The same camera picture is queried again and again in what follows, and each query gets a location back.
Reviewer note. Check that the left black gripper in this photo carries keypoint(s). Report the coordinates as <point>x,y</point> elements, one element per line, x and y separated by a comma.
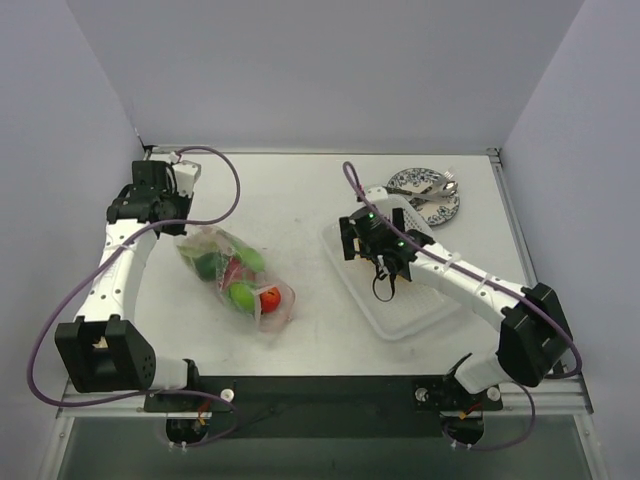
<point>148,173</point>

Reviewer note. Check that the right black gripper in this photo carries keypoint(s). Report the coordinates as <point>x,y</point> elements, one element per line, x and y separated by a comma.
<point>348,238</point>

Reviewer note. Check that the white plastic basket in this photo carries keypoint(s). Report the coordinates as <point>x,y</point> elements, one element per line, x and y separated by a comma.
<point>395,308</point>

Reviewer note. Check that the clear zip top bag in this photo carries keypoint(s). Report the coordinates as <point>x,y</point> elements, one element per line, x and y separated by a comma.
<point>219,258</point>

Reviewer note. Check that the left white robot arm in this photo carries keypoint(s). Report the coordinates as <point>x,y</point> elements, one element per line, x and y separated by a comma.
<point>101,348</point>

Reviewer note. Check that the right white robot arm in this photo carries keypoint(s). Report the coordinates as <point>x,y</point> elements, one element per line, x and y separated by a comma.
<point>532,328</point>

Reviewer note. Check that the red fake tomato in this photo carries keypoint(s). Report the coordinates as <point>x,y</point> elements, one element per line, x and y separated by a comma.
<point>270,300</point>

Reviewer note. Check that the green fake fruit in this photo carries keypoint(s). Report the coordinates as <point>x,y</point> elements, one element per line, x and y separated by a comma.
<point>242,297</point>

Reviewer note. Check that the blue patterned plate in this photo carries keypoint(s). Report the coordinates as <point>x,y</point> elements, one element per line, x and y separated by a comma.
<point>416,180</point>

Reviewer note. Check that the metal spoon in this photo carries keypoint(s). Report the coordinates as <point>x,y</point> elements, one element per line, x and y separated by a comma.
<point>436,193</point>

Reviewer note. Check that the metal fork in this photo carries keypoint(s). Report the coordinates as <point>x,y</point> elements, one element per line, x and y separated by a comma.
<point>440,179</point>

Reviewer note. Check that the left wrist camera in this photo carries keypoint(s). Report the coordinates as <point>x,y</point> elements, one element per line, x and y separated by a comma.
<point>186,174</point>

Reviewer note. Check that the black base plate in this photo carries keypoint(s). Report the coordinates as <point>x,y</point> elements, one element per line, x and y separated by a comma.
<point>313,407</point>

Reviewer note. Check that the aluminium frame rail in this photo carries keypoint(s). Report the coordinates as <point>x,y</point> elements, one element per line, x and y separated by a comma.
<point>417,393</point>

